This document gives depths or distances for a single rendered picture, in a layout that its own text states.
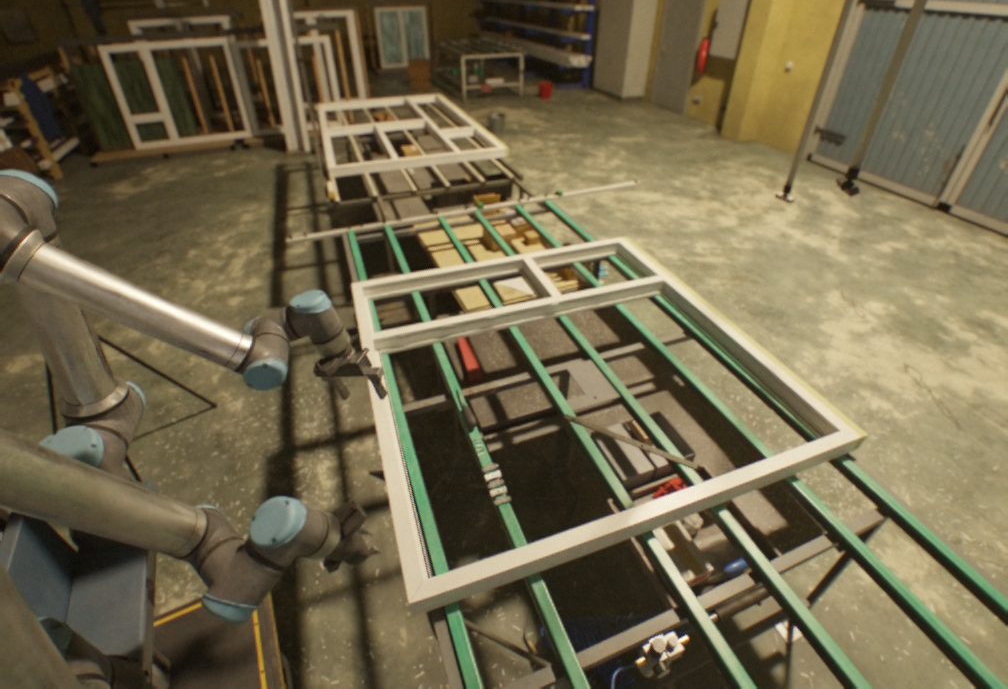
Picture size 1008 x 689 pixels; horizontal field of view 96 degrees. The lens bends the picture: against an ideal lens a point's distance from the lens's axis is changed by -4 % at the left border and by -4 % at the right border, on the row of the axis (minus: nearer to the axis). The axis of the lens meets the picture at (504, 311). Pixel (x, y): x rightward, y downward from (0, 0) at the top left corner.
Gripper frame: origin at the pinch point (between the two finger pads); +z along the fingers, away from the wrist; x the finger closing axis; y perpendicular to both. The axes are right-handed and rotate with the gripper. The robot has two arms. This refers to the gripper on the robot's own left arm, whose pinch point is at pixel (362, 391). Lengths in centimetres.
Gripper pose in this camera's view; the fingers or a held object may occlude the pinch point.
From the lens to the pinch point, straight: 147.4
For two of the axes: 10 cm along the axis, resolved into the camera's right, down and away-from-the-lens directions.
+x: -9.3, 0.7, 3.6
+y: 2.5, -5.9, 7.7
